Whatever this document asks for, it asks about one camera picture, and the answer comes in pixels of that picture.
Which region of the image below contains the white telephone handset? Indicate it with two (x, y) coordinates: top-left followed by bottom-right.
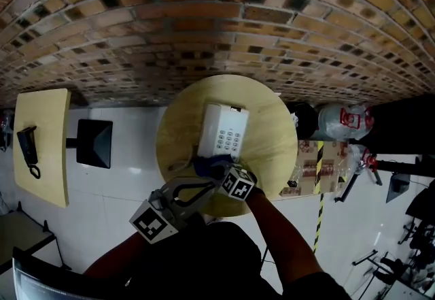
(198, 103), (224, 159)

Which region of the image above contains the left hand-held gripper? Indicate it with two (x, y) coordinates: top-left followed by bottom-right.
(128, 176), (222, 245)

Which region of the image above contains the black tripod stand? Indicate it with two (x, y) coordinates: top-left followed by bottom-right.
(334, 154), (384, 204)

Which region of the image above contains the person's left forearm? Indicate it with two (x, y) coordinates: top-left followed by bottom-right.
(83, 229), (154, 278)

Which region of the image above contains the white desk telephone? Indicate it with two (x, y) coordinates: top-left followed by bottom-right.
(197, 103), (251, 163)

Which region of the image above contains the printed flattened cardboard sheet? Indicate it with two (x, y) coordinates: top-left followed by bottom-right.
(279, 139), (351, 197)

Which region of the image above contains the person's black shirt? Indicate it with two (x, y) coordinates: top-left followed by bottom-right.
(84, 212), (353, 300)

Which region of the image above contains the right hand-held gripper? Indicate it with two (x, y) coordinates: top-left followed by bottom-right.
(210, 161), (258, 203)

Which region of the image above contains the black square table base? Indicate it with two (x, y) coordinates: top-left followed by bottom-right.
(66, 118), (114, 170)

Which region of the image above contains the yellow black hazard tape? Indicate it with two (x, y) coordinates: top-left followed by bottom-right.
(311, 140), (326, 254)

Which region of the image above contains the black round bin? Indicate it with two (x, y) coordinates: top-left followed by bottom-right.
(285, 101), (320, 141)

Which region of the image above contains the grey side desk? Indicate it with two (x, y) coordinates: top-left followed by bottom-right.
(0, 210), (58, 268)

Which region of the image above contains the black fabric panel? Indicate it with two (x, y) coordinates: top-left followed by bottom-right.
(366, 93), (435, 157)

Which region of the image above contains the person's right forearm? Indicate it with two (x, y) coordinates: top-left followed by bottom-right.
(243, 188), (324, 295)

